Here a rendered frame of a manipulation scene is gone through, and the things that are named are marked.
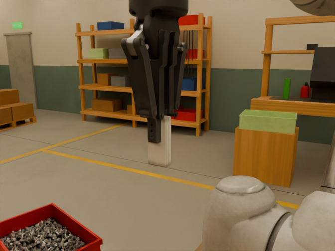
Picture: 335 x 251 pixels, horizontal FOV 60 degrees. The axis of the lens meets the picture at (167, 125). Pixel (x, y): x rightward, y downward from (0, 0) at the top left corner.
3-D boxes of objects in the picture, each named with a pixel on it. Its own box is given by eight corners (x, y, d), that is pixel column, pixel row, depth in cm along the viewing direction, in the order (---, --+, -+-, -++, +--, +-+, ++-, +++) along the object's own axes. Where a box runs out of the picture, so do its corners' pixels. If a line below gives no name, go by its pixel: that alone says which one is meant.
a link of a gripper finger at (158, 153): (168, 116, 39) (166, 117, 38) (168, 166, 40) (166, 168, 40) (150, 114, 40) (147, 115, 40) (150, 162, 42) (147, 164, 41)
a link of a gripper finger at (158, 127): (161, 104, 38) (148, 108, 36) (161, 141, 39) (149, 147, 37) (151, 103, 39) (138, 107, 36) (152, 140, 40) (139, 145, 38)
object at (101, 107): (198, 137, 543) (201, 12, 494) (80, 120, 686) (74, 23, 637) (209, 131, 589) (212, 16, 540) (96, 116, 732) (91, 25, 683)
